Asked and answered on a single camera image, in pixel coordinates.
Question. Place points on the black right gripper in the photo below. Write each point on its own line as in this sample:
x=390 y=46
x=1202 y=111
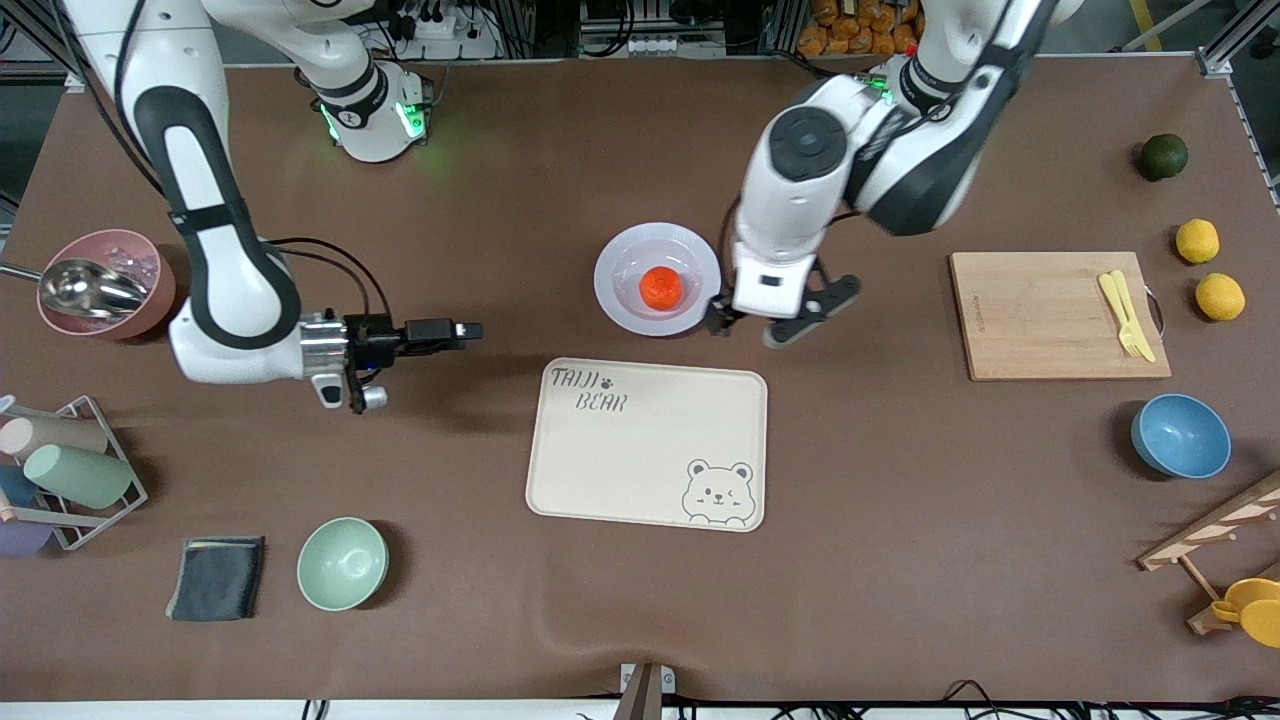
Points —
x=374 y=334

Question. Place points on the orange mandarin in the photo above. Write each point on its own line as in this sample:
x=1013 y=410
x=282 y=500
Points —
x=662 y=287

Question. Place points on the lavender white plate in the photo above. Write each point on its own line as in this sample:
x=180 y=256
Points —
x=625 y=255

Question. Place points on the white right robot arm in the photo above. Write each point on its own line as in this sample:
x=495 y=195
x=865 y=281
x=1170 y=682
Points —
x=230 y=290

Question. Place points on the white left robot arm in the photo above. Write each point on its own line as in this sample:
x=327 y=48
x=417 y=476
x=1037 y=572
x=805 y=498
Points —
x=800 y=200

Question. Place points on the cream tray with bear print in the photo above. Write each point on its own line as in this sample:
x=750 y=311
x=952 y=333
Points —
x=640 y=450

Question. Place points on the wooden cutting board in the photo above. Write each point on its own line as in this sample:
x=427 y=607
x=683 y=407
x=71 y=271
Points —
x=1040 y=315

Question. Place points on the mint green bowl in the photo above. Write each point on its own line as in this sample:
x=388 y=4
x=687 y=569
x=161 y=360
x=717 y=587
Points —
x=342 y=563

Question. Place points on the crate of orange fruits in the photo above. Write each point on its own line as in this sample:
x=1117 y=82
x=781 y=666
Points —
x=850 y=30

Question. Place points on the pink bowl with ice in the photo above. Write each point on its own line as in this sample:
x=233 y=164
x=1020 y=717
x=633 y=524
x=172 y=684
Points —
x=150 y=300

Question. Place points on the white power strip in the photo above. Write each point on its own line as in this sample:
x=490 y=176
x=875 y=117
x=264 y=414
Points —
x=450 y=35

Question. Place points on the yellow plastic fork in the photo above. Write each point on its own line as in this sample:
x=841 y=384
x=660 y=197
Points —
x=1122 y=315

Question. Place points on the yellow plastic fork and knife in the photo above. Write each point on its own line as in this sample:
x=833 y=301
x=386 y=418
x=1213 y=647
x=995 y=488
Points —
x=1132 y=300

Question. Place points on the dark grey folded cloth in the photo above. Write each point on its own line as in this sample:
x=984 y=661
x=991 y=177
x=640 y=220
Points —
x=217 y=578

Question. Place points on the metal scoop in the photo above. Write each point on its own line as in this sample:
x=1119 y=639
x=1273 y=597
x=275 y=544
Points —
x=85 y=288

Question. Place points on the dark green lime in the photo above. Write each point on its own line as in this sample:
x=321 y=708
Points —
x=1164 y=157

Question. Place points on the green plastic cup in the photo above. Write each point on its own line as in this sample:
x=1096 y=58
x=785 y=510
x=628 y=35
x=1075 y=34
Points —
x=78 y=475

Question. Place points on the blue bowl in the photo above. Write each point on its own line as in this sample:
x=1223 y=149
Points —
x=1180 y=435

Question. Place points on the yellow lemon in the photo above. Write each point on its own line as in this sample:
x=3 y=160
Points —
x=1220 y=297
x=1197 y=241

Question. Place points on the beige plastic cup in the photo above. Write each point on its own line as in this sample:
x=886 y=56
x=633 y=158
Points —
x=55 y=435

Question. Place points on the dark blue plastic cup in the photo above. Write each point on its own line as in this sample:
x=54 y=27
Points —
x=15 y=487

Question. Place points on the wooden drying rack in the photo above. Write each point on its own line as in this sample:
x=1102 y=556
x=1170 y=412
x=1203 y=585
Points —
x=1215 y=525

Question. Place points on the purple plastic cup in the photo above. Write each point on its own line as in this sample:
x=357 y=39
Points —
x=22 y=540

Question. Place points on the yellow cup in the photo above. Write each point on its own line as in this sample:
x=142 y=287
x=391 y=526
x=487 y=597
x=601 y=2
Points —
x=1255 y=610

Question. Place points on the metal table bracket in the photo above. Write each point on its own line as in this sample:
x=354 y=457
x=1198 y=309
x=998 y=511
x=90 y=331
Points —
x=645 y=690

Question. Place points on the aluminium frame profile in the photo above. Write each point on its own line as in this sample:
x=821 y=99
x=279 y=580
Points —
x=1230 y=40
x=50 y=35

